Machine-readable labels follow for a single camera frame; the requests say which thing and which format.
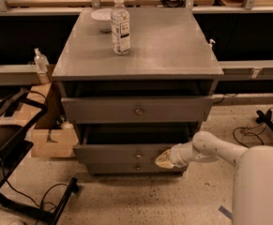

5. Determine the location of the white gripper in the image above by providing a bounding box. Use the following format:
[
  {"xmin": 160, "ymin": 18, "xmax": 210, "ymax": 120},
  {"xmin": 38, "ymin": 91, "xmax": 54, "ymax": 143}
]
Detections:
[{"xmin": 155, "ymin": 142, "xmax": 200, "ymax": 169}]

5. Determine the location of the grey drawer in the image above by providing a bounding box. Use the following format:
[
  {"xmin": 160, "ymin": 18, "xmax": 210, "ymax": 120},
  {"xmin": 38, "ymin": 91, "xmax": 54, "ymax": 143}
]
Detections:
[
  {"xmin": 73, "ymin": 125, "xmax": 191, "ymax": 165},
  {"xmin": 86, "ymin": 163, "xmax": 187, "ymax": 175},
  {"xmin": 61, "ymin": 97, "xmax": 212, "ymax": 124}
]

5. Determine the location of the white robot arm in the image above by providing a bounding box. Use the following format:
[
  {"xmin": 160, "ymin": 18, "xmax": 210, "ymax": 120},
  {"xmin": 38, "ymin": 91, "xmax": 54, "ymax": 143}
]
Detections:
[{"xmin": 155, "ymin": 131, "xmax": 273, "ymax": 225}]

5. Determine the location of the grey top drawer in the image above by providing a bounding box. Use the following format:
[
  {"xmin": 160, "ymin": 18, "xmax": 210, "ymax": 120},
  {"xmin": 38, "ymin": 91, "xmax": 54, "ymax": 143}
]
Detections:
[{"xmin": 61, "ymin": 97, "xmax": 212, "ymax": 124}]

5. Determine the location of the grey bottom drawer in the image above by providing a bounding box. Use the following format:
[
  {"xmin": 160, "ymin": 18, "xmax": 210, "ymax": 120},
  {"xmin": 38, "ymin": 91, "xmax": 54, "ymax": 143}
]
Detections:
[{"xmin": 86, "ymin": 163, "xmax": 187, "ymax": 175}]

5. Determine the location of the grey wooden drawer cabinet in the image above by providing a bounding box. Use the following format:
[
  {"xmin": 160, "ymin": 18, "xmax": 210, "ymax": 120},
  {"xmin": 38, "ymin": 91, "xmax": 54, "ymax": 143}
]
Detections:
[{"xmin": 51, "ymin": 7, "xmax": 225, "ymax": 176}]

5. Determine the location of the black stand base right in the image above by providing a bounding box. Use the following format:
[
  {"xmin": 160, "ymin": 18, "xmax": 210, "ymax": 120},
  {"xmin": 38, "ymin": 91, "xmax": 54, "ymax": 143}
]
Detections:
[{"xmin": 256, "ymin": 110, "xmax": 273, "ymax": 131}]

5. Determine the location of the small white pump bottle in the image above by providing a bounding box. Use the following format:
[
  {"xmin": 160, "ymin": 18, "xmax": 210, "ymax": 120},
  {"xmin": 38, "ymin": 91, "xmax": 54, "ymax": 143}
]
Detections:
[{"xmin": 208, "ymin": 38, "xmax": 217, "ymax": 60}]

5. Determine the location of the cardboard box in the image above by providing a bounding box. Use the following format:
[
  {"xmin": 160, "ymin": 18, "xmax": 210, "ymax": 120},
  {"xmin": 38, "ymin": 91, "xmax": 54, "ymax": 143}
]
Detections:
[{"xmin": 15, "ymin": 64, "xmax": 80, "ymax": 159}]

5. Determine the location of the clear plastic water bottle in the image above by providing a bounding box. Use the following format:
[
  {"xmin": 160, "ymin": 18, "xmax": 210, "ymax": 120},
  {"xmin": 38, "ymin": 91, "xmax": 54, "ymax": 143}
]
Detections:
[{"xmin": 111, "ymin": 0, "xmax": 130, "ymax": 54}]

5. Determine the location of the white ceramic bowl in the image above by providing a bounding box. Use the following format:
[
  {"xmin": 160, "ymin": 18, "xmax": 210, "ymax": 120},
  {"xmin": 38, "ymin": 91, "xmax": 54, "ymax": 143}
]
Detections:
[{"xmin": 91, "ymin": 8, "xmax": 112, "ymax": 33}]

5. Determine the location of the small sanitizer bottle left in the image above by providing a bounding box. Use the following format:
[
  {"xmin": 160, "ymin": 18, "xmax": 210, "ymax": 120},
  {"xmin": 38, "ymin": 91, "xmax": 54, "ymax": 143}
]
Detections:
[{"xmin": 34, "ymin": 48, "xmax": 49, "ymax": 71}]

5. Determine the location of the black metal cart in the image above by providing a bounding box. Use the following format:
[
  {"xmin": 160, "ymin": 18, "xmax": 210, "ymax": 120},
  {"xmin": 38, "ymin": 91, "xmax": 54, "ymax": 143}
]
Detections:
[{"xmin": 0, "ymin": 88, "xmax": 79, "ymax": 225}]

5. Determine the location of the black floor cable right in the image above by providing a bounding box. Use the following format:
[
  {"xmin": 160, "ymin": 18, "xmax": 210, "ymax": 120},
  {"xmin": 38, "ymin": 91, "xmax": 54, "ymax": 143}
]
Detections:
[{"xmin": 232, "ymin": 106, "xmax": 273, "ymax": 149}]

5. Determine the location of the black floor cable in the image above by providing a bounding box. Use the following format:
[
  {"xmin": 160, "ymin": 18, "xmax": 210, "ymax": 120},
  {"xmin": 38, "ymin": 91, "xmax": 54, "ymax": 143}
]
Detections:
[
  {"xmin": 0, "ymin": 159, "xmax": 70, "ymax": 225},
  {"xmin": 232, "ymin": 106, "xmax": 273, "ymax": 149}
]

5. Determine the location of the black floor cable left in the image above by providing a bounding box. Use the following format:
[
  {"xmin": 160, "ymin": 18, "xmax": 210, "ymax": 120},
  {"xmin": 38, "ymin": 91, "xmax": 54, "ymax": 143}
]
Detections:
[{"xmin": 0, "ymin": 159, "xmax": 70, "ymax": 225}]

